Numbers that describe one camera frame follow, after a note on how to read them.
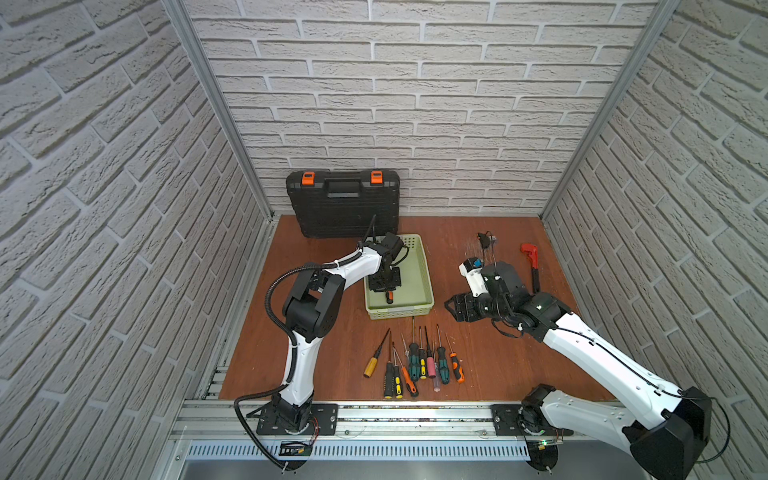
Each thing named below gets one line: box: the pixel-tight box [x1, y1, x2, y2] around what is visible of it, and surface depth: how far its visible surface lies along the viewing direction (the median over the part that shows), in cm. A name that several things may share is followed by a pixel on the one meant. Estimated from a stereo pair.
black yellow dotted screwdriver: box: [419, 326, 427, 380], surface depth 83 cm
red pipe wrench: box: [520, 243, 540, 294], surface depth 108 cm
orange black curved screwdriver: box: [445, 332, 465, 384], surface depth 82 cm
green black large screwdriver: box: [408, 316, 420, 388], surface depth 82 cm
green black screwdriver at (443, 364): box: [436, 324, 451, 385], surface depth 82 cm
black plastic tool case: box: [286, 169, 400, 239], surface depth 97 cm
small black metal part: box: [477, 231, 492, 249], surface depth 112 cm
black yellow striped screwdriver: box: [384, 331, 394, 399], surface depth 80 cm
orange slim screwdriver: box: [396, 350, 417, 394], surface depth 79 cm
